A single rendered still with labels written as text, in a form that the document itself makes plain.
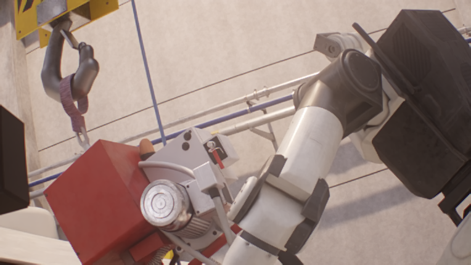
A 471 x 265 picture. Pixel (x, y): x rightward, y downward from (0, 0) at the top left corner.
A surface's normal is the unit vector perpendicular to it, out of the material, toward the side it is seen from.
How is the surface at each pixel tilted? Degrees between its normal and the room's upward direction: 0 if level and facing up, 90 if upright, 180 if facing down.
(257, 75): 90
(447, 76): 98
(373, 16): 90
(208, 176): 81
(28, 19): 90
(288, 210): 67
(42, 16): 90
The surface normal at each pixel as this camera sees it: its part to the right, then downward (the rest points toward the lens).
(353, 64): 0.55, -0.44
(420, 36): -0.65, 0.17
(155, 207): -0.35, -0.26
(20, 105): 0.91, -0.29
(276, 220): 0.30, -0.48
